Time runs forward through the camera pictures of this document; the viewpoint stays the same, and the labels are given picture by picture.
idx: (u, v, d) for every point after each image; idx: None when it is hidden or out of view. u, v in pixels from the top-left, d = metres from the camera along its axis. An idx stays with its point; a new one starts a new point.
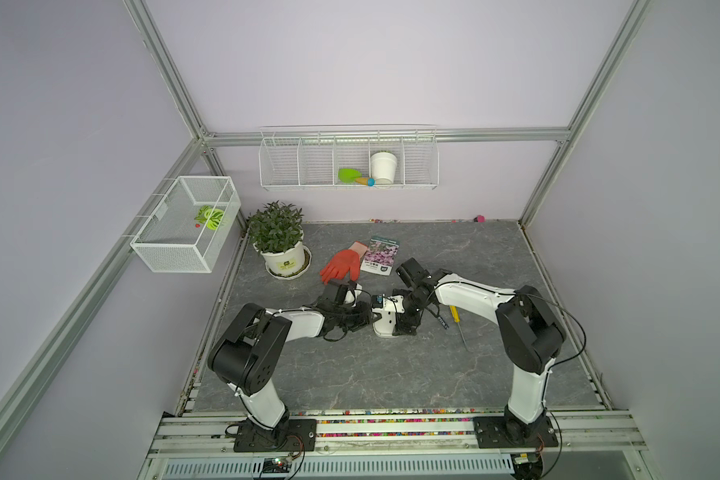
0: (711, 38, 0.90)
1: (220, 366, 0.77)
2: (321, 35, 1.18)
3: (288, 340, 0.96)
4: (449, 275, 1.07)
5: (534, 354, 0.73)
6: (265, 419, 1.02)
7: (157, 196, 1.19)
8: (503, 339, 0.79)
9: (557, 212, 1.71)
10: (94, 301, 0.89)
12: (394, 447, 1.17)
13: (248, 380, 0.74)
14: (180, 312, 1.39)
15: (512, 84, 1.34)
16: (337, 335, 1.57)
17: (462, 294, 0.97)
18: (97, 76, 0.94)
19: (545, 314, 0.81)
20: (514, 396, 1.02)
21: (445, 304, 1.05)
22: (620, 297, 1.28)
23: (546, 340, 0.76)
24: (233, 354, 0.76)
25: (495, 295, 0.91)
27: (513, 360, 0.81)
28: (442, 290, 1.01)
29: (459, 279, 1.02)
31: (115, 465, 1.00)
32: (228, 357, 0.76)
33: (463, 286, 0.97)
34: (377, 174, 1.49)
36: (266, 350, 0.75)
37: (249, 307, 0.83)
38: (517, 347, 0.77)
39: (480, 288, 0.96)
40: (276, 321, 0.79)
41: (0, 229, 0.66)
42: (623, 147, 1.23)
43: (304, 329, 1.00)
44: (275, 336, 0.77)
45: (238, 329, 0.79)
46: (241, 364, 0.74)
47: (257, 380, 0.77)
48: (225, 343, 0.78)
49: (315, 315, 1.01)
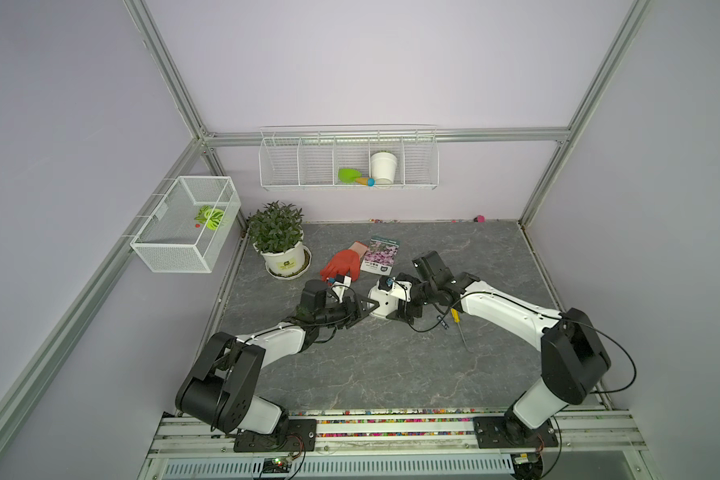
0: (712, 38, 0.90)
1: (190, 408, 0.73)
2: (321, 36, 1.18)
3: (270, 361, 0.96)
4: (476, 283, 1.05)
5: (579, 385, 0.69)
6: (263, 428, 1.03)
7: (157, 195, 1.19)
8: (545, 364, 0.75)
9: (556, 212, 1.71)
10: (94, 301, 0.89)
12: (394, 448, 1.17)
13: (221, 418, 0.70)
14: (180, 312, 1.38)
15: (512, 83, 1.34)
16: (328, 335, 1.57)
17: (494, 309, 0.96)
18: (96, 76, 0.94)
19: (591, 341, 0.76)
20: (522, 402, 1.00)
21: (469, 313, 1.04)
22: (620, 297, 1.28)
23: (591, 370, 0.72)
24: (206, 393, 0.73)
25: (538, 317, 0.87)
27: (550, 388, 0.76)
28: (469, 301, 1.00)
29: (490, 289, 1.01)
31: (115, 465, 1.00)
32: (198, 395, 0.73)
33: (496, 300, 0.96)
34: (377, 175, 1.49)
36: (238, 386, 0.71)
37: (216, 338, 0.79)
38: (560, 376, 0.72)
39: (516, 304, 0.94)
40: (248, 351, 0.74)
41: None
42: (623, 147, 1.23)
43: (284, 346, 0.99)
44: (247, 369, 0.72)
45: (207, 364, 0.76)
46: (213, 401, 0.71)
47: (233, 416, 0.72)
48: (194, 380, 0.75)
49: (295, 329, 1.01)
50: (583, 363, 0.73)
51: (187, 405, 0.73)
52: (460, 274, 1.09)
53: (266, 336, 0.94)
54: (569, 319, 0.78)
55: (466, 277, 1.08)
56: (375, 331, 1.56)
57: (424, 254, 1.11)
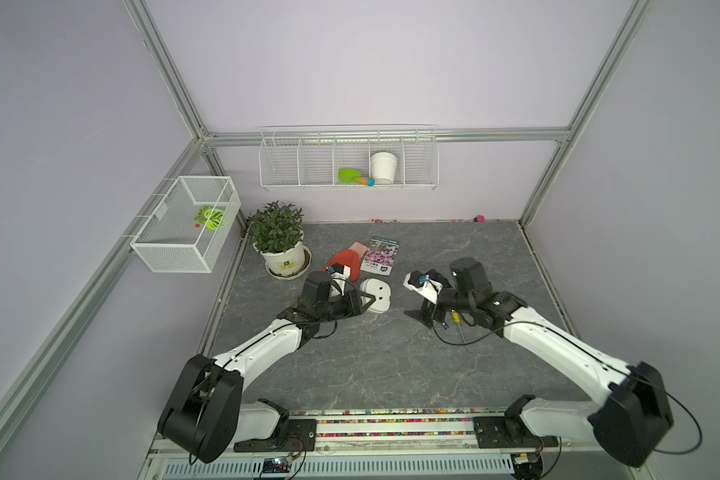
0: (711, 38, 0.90)
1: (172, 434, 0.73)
2: (321, 37, 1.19)
3: (262, 367, 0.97)
4: (523, 310, 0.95)
5: (645, 447, 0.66)
6: (261, 433, 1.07)
7: (157, 196, 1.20)
8: (608, 419, 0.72)
9: (556, 212, 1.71)
10: (94, 301, 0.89)
12: (394, 447, 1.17)
13: (201, 448, 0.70)
14: (179, 312, 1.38)
15: (512, 83, 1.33)
16: (328, 331, 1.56)
17: (543, 343, 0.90)
18: (97, 77, 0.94)
19: (661, 403, 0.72)
20: (540, 413, 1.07)
21: (511, 340, 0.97)
22: (620, 297, 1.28)
23: (659, 432, 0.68)
24: (189, 420, 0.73)
25: (602, 368, 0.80)
27: (608, 442, 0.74)
28: (514, 329, 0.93)
29: (541, 321, 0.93)
31: (116, 465, 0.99)
32: (179, 422, 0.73)
33: (548, 337, 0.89)
34: (377, 174, 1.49)
36: (214, 417, 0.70)
37: (191, 364, 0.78)
38: (623, 434, 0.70)
39: (574, 347, 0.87)
40: (225, 381, 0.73)
41: (0, 228, 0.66)
42: (623, 147, 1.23)
43: (276, 351, 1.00)
44: (223, 400, 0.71)
45: (186, 391, 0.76)
46: (192, 430, 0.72)
47: (212, 444, 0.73)
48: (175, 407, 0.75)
49: (284, 334, 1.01)
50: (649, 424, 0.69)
51: (169, 432, 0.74)
52: (502, 294, 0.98)
53: (249, 353, 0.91)
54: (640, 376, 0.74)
55: (510, 299, 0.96)
56: (375, 331, 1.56)
57: (465, 267, 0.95)
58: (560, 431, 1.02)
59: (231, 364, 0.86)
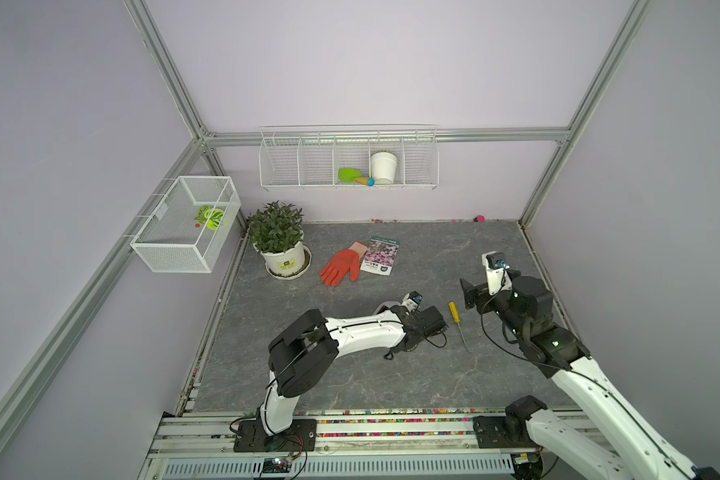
0: (711, 39, 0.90)
1: (274, 358, 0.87)
2: (319, 36, 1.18)
3: (362, 348, 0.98)
4: (587, 363, 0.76)
5: None
6: (275, 424, 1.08)
7: (157, 196, 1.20)
8: None
9: (556, 212, 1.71)
10: (95, 300, 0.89)
12: (394, 447, 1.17)
13: (284, 384, 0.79)
14: (179, 311, 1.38)
15: (513, 84, 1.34)
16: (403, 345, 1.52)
17: (599, 411, 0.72)
18: (96, 75, 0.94)
19: None
20: (549, 441, 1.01)
21: (559, 386, 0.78)
22: (620, 297, 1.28)
23: None
24: (289, 357, 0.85)
25: (664, 461, 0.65)
27: None
28: (568, 379, 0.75)
29: (603, 380, 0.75)
31: (116, 465, 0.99)
32: (282, 353, 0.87)
33: (608, 403, 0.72)
34: (377, 175, 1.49)
36: (306, 367, 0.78)
37: (311, 314, 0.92)
38: None
39: (635, 422, 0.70)
40: (325, 345, 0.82)
41: (0, 228, 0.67)
42: (623, 147, 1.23)
43: (376, 341, 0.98)
44: (317, 358, 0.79)
45: (296, 333, 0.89)
46: (286, 367, 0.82)
47: (293, 388, 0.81)
48: (284, 341, 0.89)
49: (390, 329, 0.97)
50: None
51: (272, 356, 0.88)
52: (563, 332, 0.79)
53: (354, 331, 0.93)
54: None
55: (572, 341, 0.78)
56: None
57: (534, 294, 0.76)
58: (561, 455, 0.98)
59: (333, 334, 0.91)
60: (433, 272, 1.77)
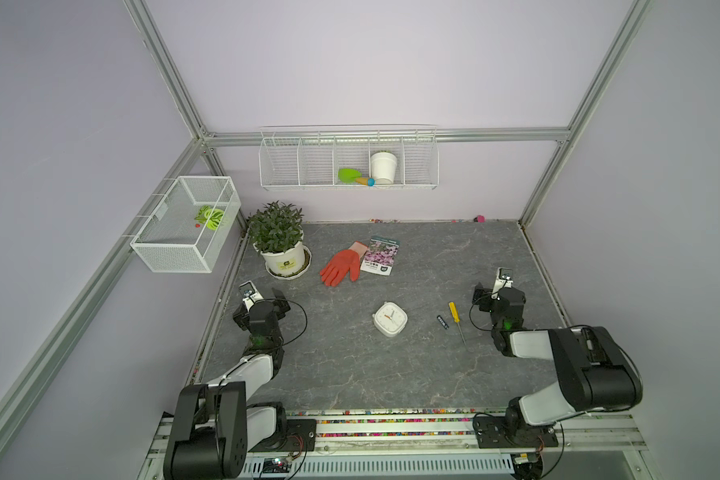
0: (710, 39, 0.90)
1: (182, 474, 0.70)
2: (318, 36, 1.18)
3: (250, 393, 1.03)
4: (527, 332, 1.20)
5: (577, 371, 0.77)
6: (266, 430, 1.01)
7: (157, 196, 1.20)
8: (557, 367, 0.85)
9: (556, 213, 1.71)
10: (94, 301, 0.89)
12: (394, 447, 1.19)
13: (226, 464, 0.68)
14: (179, 311, 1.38)
15: (513, 84, 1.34)
16: (402, 343, 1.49)
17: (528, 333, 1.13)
18: (96, 76, 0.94)
19: (612, 354, 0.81)
20: (534, 408, 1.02)
21: (517, 353, 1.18)
22: (620, 297, 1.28)
23: (606, 373, 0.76)
24: (197, 447, 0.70)
25: None
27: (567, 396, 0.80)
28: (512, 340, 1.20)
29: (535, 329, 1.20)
31: (116, 466, 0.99)
32: (187, 454, 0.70)
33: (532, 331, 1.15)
34: (377, 174, 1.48)
36: (230, 426, 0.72)
37: (187, 393, 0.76)
38: (567, 371, 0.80)
39: None
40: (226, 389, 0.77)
41: None
42: (623, 146, 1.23)
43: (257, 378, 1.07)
44: (232, 406, 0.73)
45: (186, 423, 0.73)
46: (209, 453, 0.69)
47: (236, 459, 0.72)
48: (179, 442, 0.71)
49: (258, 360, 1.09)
50: (598, 370, 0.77)
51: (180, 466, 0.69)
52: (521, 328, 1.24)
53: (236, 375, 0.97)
54: (585, 328, 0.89)
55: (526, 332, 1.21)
56: (375, 331, 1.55)
57: (511, 299, 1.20)
58: (543, 416, 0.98)
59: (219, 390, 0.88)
60: (433, 272, 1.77)
